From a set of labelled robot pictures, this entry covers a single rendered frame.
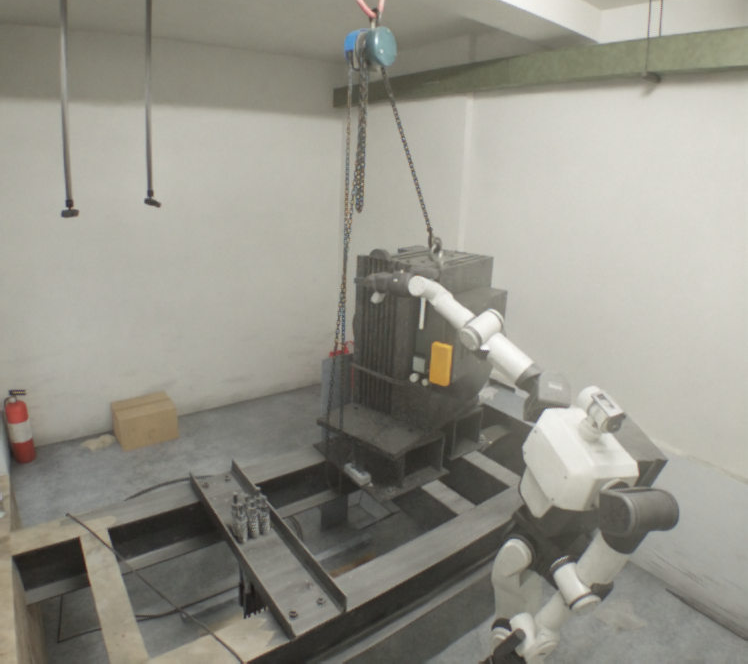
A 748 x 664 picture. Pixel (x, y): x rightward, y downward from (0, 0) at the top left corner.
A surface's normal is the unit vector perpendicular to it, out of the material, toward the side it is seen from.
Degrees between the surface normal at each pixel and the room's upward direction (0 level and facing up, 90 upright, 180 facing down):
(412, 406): 90
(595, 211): 90
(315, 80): 90
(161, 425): 90
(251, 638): 0
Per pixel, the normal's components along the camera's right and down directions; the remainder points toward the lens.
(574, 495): -0.53, 0.17
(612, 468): 0.28, -0.36
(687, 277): -0.81, 0.11
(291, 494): 0.58, 0.21
